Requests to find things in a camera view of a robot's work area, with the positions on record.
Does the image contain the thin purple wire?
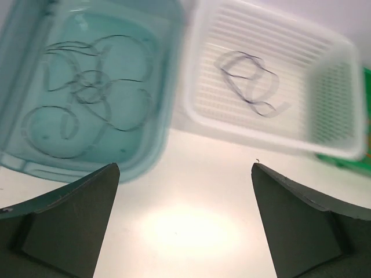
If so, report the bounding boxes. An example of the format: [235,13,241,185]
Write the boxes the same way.
[216,50,292,118]

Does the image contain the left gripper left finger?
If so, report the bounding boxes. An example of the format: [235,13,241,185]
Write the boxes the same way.
[1,163,120,277]

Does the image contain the white perforated plastic basket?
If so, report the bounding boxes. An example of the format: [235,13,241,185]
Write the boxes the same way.
[174,1,367,159]

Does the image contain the translucent blue plastic bin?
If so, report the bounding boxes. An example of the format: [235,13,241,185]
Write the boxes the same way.
[1,1,186,183]

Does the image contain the green plastic tray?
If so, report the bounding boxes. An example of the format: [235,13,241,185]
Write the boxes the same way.
[314,66,371,176]

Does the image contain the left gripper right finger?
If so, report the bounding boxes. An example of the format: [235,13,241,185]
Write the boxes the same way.
[251,163,370,277]

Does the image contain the thin black wire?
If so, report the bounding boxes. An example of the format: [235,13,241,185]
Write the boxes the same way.
[43,34,154,105]
[21,86,154,159]

